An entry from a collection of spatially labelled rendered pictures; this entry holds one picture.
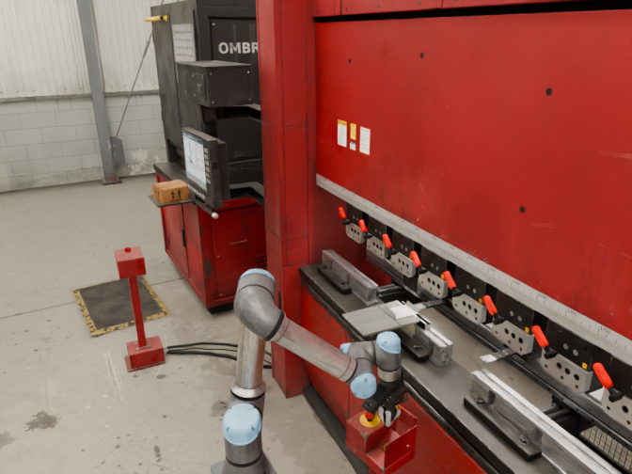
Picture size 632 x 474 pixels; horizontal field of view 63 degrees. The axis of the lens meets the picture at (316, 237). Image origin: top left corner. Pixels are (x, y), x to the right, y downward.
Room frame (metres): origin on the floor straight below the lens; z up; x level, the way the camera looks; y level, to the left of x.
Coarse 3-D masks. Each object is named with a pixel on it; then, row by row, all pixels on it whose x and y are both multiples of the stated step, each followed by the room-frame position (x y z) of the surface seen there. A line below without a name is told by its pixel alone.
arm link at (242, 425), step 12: (240, 408) 1.31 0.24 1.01; (252, 408) 1.31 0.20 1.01; (228, 420) 1.26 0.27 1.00; (240, 420) 1.26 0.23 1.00; (252, 420) 1.26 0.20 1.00; (228, 432) 1.23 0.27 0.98; (240, 432) 1.22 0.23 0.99; (252, 432) 1.23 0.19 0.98; (228, 444) 1.23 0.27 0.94; (240, 444) 1.21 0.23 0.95; (252, 444) 1.23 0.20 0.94; (228, 456) 1.23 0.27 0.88; (240, 456) 1.22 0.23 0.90; (252, 456) 1.23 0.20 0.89
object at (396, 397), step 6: (402, 372) 1.44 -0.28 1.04; (402, 378) 1.44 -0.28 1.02; (384, 384) 1.40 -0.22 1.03; (390, 384) 1.39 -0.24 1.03; (396, 384) 1.40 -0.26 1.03; (402, 384) 1.44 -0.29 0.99; (396, 390) 1.42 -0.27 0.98; (402, 390) 1.42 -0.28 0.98; (390, 396) 1.40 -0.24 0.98; (396, 396) 1.40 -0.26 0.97; (402, 396) 1.43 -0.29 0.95; (384, 402) 1.41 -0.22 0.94; (390, 402) 1.39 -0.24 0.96; (396, 402) 1.41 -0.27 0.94; (390, 408) 1.39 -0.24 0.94
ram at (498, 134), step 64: (320, 64) 2.63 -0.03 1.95; (384, 64) 2.11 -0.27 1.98; (448, 64) 1.77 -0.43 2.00; (512, 64) 1.52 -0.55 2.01; (576, 64) 1.33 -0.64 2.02; (320, 128) 2.64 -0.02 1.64; (384, 128) 2.10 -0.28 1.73; (448, 128) 1.74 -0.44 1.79; (512, 128) 1.49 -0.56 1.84; (576, 128) 1.30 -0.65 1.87; (384, 192) 2.08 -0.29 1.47; (448, 192) 1.71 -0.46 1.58; (512, 192) 1.46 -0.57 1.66; (576, 192) 1.27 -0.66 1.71; (448, 256) 1.69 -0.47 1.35; (512, 256) 1.43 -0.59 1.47; (576, 256) 1.24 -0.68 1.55
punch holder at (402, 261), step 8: (400, 232) 1.96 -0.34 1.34; (392, 240) 2.00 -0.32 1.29; (400, 240) 1.95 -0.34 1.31; (408, 240) 1.90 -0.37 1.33; (392, 248) 2.00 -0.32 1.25; (400, 248) 1.95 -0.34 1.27; (408, 248) 1.90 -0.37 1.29; (416, 248) 1.87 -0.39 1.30; (392, 256) 1.99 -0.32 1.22; (400, 256) 1.94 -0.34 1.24; (408, 256) 1.89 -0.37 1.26; (392, 264) 1.99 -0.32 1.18; (400, 264) 1.94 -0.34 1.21; (408, 264) 1.89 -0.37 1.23; (408, 272) 1.88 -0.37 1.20; (416, 272) 1.88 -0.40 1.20
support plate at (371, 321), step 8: (384, 304) 1.98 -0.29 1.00; (392, 304) 1.98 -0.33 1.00; (352, 312) 1.91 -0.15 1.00; (360, 312) 1.91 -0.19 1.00; (368, 312) 1.91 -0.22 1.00; (376, 312) 1.90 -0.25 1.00; (384, 312) 1.90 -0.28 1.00; (352, 320) 1.85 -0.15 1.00; (360, 320) 1.84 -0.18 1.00; (368, 320) 1.84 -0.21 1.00; (376, 320) 1.84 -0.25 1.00; (384, 320) 1.84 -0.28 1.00; (392, 320) 1.84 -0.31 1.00; (400, 320) 1.84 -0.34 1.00; (408, 320) 1.84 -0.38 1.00; (416, 320) 1.84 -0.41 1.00; (360, 328) 1.78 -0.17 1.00; (368, 328) 1.78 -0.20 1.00; (376, 328) 1.78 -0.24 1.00; (384, 328) 1.78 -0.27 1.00; (392, 328) 1.79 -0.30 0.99
